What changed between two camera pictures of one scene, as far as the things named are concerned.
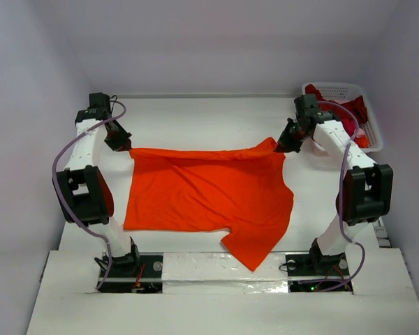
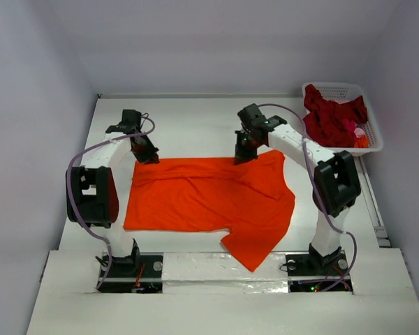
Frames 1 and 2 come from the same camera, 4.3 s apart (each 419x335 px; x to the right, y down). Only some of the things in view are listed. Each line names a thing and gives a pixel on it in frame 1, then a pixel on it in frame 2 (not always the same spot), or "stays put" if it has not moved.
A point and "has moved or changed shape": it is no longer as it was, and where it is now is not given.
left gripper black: (123, 143) to (149, 156)
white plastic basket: (338, 91) stays put
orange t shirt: (246, 191) has moved or changed shape
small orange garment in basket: (362, 142) stays put
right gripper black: (290, 138) to (244, 151)
